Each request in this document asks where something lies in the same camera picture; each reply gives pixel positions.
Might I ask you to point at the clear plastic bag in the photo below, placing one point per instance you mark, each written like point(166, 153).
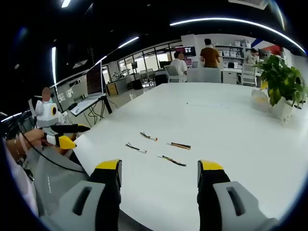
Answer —
point(261, 98)

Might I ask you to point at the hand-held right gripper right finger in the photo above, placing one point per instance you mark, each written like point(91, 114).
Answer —
point(214, 197)

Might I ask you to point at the person's left hand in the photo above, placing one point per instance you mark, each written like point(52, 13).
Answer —
point(34, 136)

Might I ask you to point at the shelf with white boxes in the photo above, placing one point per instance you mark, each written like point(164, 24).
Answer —
point(231, 53)

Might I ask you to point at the long ceiling light strip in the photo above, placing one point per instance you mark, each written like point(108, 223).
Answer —
point(231, 20)

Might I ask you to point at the green potted plant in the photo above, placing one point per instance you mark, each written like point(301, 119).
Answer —
point(281, 74)

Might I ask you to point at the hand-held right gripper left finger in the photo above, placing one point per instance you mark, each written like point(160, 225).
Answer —
point(106, 192)

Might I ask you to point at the dark wide monitor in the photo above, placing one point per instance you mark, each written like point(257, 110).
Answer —
point(69, 91)

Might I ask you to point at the white plant pot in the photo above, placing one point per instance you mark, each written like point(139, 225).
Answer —
point(288, 110)

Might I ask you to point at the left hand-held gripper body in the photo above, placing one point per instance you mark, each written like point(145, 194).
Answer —
point(47, 115)

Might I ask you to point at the white mesh office chair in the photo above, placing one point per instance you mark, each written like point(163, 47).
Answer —
point(170, 73)
point(249, 74)

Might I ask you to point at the grey backed office chair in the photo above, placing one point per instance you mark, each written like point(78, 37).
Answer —
point(203, 75)

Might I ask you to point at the person's white shirt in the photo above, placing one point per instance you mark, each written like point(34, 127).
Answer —
point(21, 187)

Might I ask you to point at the open laptop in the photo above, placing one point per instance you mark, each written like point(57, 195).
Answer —
point(95, 80)

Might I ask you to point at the wooden cabinet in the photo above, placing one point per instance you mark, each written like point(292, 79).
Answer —
point(111, 89)

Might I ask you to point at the wall screen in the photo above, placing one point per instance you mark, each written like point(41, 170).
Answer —
point(185, 50)

